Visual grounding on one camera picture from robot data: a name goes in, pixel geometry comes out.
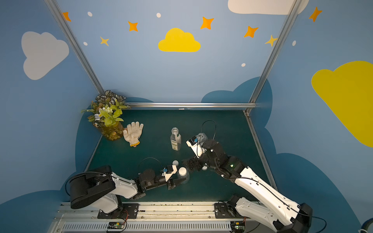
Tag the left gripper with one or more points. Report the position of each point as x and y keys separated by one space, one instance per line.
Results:
x=169 y=183

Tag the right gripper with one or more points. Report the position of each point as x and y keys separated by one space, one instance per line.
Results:
x=199 y=161

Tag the round clear plastic bottle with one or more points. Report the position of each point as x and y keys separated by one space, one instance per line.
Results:
x=185 y=178

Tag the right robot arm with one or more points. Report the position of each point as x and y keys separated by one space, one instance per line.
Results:
x=275 y=211

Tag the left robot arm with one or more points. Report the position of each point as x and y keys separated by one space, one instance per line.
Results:
x=103 y=189

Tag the square clear plastic bottle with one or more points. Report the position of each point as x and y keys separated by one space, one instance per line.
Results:
x=201 y=137

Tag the tall clear labelled bottle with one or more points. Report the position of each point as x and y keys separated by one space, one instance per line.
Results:
x=175 y=139

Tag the white knitted work glove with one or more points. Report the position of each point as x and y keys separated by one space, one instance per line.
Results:
x=132 y=133

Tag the right circuit board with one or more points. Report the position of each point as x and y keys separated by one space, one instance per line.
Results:
x=237 y=227

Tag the circuit board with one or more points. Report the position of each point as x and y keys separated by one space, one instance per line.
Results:
x=116 y=226
x=237 y=227

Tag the left circuit board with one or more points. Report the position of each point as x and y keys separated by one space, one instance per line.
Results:
x=116 y=226

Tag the artificial potted plant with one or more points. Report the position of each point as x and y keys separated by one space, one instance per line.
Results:
x=106 y=112

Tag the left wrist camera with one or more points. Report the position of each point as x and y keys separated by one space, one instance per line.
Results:
x=168 y=171

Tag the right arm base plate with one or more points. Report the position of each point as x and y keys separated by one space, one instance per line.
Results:
x=224 y=210

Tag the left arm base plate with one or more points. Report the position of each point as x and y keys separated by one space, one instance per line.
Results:
x=125 y=211

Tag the right side table rail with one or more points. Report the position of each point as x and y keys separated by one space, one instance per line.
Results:
x=260 y=149

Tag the table rail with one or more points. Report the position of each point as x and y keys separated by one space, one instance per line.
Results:
x=260 y=149
x=93 y=153

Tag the aluminium back rail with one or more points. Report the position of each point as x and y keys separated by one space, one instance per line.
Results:
x=192 y=105

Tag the left side table rail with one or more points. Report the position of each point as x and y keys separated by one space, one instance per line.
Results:
x=93 y=153

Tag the right aluminium frame post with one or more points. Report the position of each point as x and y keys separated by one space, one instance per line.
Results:
x=288 y=23

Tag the aluminium frame post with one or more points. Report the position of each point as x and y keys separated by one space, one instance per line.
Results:
x=71 y=38
x=288 y=23

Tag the left aluminium frame post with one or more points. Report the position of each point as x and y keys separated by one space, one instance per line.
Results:
x=71 y=38

